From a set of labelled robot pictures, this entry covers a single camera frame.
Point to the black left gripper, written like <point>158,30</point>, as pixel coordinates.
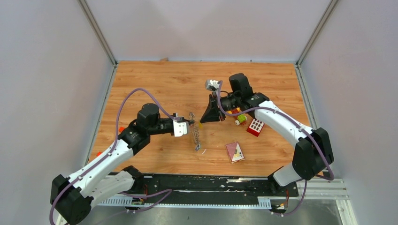
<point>190,122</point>

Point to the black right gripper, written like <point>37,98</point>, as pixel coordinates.
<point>212,113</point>

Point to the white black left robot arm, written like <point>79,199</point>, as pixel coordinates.
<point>74,196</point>

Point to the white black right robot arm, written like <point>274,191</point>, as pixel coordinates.
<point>312,147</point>

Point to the toy brick car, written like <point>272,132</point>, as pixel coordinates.
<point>239,120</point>

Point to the playing card box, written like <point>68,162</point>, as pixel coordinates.
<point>234,152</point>

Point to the red white toy brick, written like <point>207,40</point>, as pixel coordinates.
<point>255,127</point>

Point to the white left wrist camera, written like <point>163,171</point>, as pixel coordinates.
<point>180,128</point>

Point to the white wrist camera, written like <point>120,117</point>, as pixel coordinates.
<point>180,128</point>
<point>212,85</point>

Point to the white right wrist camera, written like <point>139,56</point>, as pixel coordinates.
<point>212,85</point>

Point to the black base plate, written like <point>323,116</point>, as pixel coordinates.
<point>210,190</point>

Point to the aluminium frame rail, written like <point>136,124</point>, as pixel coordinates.
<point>319,189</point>

